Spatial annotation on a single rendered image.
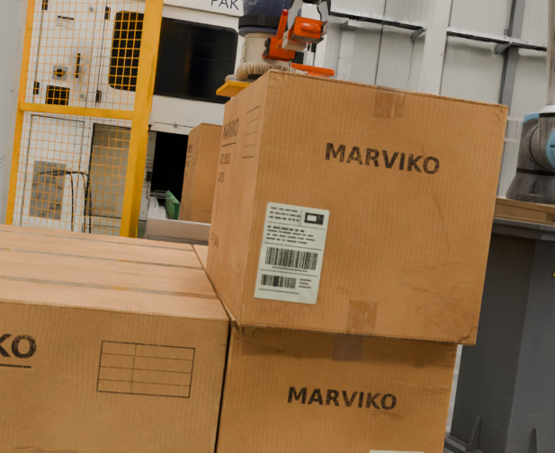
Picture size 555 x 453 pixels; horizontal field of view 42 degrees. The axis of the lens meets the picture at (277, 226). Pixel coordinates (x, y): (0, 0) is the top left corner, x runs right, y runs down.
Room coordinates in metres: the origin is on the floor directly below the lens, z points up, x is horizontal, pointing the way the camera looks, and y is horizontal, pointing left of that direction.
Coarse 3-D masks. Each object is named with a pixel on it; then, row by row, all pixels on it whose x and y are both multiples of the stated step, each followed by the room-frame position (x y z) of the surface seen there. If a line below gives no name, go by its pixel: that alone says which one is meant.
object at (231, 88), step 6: (228, 84) 2.43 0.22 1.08; (234, 84) 2.43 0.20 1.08; (240, 84) 2.44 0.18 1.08; (246, 84) 2.44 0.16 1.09; (222, 90) 2.59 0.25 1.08; (228, 90) 2.56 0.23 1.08; (234, 90) 2.54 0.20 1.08; (240, 90) 2.52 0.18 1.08; (228, 96) 2.76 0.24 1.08; (234, 96) 2.74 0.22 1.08
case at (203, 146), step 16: (208, 128) 2.50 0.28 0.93; (192, 144) 2.77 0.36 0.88; (208, 144) 2.51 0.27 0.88; (192, 160) 2.68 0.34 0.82; (208, 160) 2.51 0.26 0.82; (192, 176) 2.58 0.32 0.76; (208, 176) 2.51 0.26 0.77; (192, 192) 2.50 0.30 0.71; (208, 192) 2.51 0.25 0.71; (192, 208) 2.50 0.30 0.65; (208, 208) 2.51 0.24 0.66
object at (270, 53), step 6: (264, 42) 2.39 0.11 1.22; (270, 42) 2.34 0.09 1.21; (270, 48) 2.33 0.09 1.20; (264, 54) 2.37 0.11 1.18; (270, 54) 2.33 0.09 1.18; (276, 54) 2.34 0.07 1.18; (282, 54) 2.34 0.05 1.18; (288, 54) 2.34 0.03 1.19; (294, 54) 2.35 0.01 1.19; (282, 60) 2.42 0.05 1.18; (288, 60) 2.42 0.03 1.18
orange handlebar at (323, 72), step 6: (300, 24) 1.99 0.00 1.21; (306, 24) 1.98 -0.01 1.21; (312, 24) 1.98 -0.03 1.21; (306, 30) 1.99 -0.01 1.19; (312, 30) 1.98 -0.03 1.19; (318, 30) 2.00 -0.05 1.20; (276, 42) 2.30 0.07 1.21; (276, 48) 2.28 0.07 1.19; (276, 60) 2.54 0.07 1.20; (294, 66) 2.68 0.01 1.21; (300, 66) 2.68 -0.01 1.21; (306, 66) 2.69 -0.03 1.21; (312, 66) 2.70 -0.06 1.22; (312, 72) 2.71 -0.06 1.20; (318, 72) 2.70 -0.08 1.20; (324, 72) 2.70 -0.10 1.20; (330, 72) 2.71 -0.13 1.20
